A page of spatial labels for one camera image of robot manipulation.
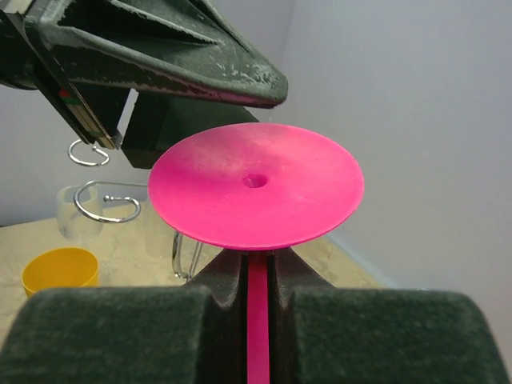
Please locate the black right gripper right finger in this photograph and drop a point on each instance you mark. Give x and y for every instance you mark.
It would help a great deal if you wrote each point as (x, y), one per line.
(323, 334)

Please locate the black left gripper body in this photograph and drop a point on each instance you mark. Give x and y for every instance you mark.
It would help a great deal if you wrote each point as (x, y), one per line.
(92, 111)

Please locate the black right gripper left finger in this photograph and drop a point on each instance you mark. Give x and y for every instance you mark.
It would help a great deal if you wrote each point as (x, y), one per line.
(149, 334)

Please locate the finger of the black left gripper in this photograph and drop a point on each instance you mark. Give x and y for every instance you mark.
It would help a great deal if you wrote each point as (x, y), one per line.
(159, 121)
(186, 48)

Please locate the pink plastic goblet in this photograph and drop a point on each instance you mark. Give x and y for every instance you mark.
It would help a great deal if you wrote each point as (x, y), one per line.
(256, 187)

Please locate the clear glass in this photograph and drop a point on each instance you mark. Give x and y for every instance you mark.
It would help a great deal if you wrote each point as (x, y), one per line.
(71, 223)

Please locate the chrome wine glass rack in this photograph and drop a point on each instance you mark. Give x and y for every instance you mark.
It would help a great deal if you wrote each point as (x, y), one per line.
(176, 250)

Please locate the yellow plastic goblet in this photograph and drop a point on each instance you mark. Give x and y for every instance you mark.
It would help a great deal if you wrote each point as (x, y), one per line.
(63, 267)

